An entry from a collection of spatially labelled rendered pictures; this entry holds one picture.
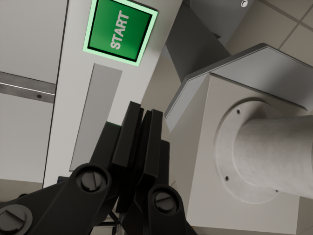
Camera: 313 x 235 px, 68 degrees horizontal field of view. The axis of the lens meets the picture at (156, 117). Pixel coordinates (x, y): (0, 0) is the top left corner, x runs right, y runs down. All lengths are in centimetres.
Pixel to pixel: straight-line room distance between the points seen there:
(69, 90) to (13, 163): 36
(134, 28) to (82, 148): 18
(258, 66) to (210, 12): 84
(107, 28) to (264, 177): 31
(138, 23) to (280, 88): 37
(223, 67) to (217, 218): 27
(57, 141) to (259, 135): 30
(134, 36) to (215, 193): 30
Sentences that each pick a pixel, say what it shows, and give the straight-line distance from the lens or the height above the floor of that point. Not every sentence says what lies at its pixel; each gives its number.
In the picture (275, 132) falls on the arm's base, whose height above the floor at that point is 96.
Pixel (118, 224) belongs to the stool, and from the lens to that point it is 244.
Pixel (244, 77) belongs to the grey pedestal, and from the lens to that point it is 48.
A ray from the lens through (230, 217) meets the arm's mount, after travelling 46.
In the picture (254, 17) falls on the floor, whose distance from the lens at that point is 141.
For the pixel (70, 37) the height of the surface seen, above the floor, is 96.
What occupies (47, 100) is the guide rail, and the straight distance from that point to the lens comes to 42.
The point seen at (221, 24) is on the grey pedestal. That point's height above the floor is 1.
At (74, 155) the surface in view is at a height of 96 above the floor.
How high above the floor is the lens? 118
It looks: 49 degrees down
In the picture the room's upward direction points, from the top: 168 degrees clockwise
